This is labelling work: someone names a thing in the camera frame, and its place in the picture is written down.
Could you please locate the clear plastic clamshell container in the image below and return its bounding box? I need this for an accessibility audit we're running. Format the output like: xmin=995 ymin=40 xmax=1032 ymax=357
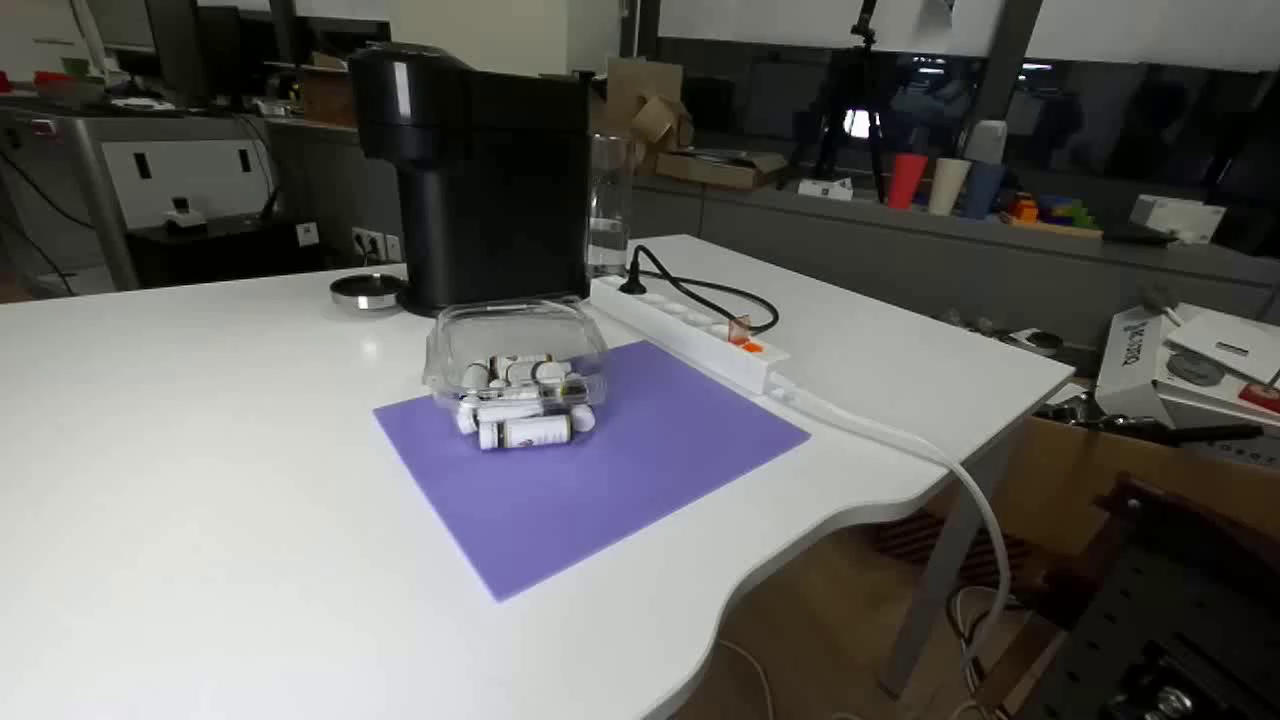
xmin=419 ymin=295 xmax=612 ymax=450

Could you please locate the round metal disc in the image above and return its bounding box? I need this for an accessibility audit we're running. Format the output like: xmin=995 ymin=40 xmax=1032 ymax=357
xmin=327 ymin=270 xmax=407 ymax=316

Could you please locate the blue cup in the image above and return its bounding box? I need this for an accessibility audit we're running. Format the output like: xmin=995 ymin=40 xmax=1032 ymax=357
xmin=960 ymin=155 xmax=1008 ymax=222

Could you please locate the white power strip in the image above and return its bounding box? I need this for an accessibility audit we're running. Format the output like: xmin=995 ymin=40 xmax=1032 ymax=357
xmin=594 ymin=270 xmax=805 ymax=402

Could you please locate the black power cable with plug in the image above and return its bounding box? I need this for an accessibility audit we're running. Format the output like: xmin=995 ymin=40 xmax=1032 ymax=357
xmin=617 ymin=238 xmax=786 ymax=341

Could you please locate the red cup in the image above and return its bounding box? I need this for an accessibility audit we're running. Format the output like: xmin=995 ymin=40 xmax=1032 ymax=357
xmin=884 ymin=149 xmax=934 ymax=217

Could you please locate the white paper sheet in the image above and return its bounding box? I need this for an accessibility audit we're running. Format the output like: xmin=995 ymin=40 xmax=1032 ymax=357
xmin=1129 ymin=193 xmax=1228 ymax=247

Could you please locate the grey metal cabinet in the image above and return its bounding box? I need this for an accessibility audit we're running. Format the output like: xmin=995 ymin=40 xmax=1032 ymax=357
xmin=0 ymin=107 xmax=289 ymax=295

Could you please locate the black coffee machine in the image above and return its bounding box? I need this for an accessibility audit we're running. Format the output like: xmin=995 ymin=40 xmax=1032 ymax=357
xmin=350 ymin=40 xmax=595 ymax=318

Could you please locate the clear water vessel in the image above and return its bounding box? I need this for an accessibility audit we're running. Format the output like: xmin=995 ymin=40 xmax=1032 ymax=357
xmin=585 ymin=129 xmax=641 ymax=280

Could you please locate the white printed cardboard box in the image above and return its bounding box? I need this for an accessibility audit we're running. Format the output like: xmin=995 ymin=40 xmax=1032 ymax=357
xmin=1091 ymin=299 xmax=1280 ymax=432

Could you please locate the black camera tripod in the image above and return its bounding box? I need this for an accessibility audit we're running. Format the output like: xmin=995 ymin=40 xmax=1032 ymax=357
xmin=797 ymin=0 xmax=911 ymax=204

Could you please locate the beige cup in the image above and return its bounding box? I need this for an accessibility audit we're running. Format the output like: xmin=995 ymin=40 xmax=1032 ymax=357
xmin=924 ymin=155 xmax=971 ymax=220

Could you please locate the white power strip cable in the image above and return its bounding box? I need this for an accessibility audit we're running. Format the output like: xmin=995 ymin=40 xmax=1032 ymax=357
xmin=786 ymin=381 xmax=1018 ymax=671

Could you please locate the purple rectangular mat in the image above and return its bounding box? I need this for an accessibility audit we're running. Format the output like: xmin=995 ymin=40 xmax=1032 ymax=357
xmin=374 ymin=335 xmax=812 ymax=608

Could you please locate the black perforated mounting board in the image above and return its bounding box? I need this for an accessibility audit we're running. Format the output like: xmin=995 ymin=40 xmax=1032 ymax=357
xmin=1019 ymin=486 xmax=1280 ymax=720

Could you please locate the brown cardboard box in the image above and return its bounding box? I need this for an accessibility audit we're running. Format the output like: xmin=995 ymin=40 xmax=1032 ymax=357
xmin=603 ymin=56 xmax=791 ymax=193

